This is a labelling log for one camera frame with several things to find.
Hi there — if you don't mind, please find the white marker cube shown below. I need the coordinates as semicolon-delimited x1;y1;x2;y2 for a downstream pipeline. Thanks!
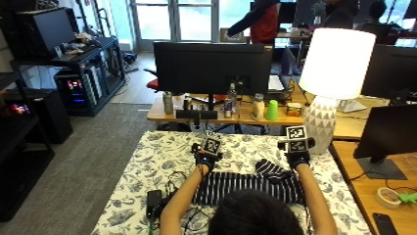
202;137;222;155
285;125;309;153

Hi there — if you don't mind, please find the wooden desk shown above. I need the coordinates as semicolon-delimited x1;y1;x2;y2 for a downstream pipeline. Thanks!
146;77;391;141

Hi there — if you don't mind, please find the black monitor with stand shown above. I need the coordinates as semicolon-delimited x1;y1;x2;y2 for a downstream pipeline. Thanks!
353;103;417;181

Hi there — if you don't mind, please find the blue floral tablecloth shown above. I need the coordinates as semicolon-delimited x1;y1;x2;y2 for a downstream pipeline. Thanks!
89;130;373;235

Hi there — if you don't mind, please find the slim drink can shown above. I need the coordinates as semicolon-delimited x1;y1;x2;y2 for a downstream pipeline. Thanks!
222;97;233;118

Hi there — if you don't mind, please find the right white marker cube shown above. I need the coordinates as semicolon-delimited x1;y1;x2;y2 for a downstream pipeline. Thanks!
285;125;309;153

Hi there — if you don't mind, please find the black white striped shirt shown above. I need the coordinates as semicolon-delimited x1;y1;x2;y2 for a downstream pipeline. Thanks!
192;159;306;207

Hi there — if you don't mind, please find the green toy figure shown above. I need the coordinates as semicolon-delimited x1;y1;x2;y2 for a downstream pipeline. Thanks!
397;191;417;206

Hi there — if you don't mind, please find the black computer tower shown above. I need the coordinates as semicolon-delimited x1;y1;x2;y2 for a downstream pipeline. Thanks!
53;67;104;114

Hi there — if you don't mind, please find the clear plastic bottle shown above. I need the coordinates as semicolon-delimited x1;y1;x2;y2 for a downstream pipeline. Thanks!
226;82;238;114

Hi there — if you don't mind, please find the person's right hand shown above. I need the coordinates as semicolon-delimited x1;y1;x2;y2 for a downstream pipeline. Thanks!
277;136;317;170

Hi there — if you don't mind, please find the black smartphone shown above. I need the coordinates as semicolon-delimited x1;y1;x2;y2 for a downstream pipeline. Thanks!
371;212;398;235

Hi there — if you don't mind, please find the white table lamp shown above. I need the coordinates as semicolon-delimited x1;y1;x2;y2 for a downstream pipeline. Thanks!
298;27;378;156

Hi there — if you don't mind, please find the grey metal bottle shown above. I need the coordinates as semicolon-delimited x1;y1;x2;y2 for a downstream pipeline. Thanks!
161;91;174;116

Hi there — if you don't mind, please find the black shelf rack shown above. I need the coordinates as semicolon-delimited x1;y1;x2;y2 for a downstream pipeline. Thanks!
9;36;128;118

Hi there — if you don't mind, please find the the person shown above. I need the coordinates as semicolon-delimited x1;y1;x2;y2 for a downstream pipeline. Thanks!
208;189;305;235

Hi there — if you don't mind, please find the left white marker cube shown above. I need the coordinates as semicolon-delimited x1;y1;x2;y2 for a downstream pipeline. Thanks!
202;137;222;155

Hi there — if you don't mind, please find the black power adapter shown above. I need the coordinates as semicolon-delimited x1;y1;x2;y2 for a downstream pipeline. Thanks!
145;189;164;219

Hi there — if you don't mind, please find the pale squeeze bottle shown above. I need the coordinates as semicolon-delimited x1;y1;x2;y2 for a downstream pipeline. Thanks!
250;93;266;121

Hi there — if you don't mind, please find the roll of tape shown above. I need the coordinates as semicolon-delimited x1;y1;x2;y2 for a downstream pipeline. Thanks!
375;187;402;210

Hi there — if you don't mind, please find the yellow small box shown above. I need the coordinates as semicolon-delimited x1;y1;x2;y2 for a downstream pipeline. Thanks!
285;102;303;118

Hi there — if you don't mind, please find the person's left hand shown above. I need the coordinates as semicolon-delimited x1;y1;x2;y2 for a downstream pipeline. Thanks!
190;142;224;171

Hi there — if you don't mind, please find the black box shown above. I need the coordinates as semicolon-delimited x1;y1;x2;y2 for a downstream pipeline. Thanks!
12;7;81;61

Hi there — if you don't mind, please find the green plastic cup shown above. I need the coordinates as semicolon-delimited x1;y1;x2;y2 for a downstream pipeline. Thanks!
265;99;280;122

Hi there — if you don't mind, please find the black cable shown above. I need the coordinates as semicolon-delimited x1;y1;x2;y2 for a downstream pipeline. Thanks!
148;170;209;235

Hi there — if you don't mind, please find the large black monitor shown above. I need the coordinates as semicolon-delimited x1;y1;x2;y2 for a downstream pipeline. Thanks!
152;41;274;120

